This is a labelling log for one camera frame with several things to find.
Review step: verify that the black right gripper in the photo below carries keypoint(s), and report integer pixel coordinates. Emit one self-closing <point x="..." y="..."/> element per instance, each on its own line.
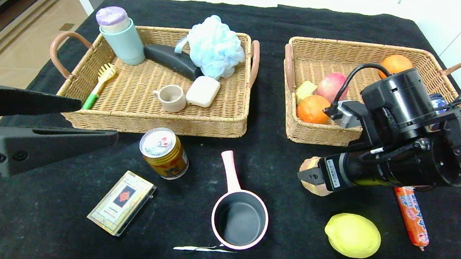
<point x="331" y="173"/>

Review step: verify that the brown bread roll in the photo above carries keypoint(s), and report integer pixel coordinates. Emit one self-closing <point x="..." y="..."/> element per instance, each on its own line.
<point x="309" y="161"/>

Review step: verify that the yellow lemon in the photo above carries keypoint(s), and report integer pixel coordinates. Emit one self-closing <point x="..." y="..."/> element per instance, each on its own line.
<point x="352" y="236"/>

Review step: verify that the orange sausage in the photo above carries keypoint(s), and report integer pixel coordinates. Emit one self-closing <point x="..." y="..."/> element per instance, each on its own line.
<point x="412" y="220"/>

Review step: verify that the gold white card box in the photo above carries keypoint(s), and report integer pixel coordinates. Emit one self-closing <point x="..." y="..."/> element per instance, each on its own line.
<point x="122" y="203"/>

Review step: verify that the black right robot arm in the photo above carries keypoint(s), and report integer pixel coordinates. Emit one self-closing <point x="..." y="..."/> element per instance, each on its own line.
<point x="405" y="98"/>

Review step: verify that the black tablecloth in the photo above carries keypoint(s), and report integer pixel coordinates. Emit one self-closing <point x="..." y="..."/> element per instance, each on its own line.
<point x="276" y="170"/>

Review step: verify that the orange fruit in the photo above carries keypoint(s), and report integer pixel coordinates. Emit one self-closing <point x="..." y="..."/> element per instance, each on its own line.
<point x="396" y="62"/>
<point x="312" y="110"/>

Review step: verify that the pink saucepan grey inside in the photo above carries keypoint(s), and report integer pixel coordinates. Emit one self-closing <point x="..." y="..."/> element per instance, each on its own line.
<point x="239" y="221"/>

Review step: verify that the yellow green fruit slice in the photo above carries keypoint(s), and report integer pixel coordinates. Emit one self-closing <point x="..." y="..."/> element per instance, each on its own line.
<point x="304" y="90"/>

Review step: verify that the red apple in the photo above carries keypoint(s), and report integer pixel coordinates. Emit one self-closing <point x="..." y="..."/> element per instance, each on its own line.
<point x="328" y="87"/>

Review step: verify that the teal plastic cup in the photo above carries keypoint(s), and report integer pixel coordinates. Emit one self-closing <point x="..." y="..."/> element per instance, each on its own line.
<point x="129" y="46"/>

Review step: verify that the gold drink can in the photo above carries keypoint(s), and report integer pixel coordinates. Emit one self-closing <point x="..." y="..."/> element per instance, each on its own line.
<point x="165" y="153"/>

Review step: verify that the beige bottle purple cap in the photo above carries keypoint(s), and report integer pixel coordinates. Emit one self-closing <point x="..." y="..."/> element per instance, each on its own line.
<point x="112" y="16"/>

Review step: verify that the white soap bar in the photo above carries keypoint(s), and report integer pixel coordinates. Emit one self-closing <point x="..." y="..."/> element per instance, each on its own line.
<point x="203" y="91"/>

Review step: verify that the small beige mug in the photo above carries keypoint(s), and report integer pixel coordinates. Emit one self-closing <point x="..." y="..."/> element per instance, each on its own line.
<point x="174" y="101"/>

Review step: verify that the blue white jar black lid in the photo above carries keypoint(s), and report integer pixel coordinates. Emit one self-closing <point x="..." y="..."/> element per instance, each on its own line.
<point x="439" y="102"/>

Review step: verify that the dark grey curved brush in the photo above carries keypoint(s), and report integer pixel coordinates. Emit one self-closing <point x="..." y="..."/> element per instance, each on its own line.
<point x="170" y="58"/>

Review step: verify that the light blue bath loofah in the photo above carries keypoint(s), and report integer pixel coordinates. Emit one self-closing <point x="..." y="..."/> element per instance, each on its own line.
<point x="216" y="47"/>

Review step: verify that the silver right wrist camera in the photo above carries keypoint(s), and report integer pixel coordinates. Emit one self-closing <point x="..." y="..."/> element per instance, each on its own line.
<point x="348" y="116"/>

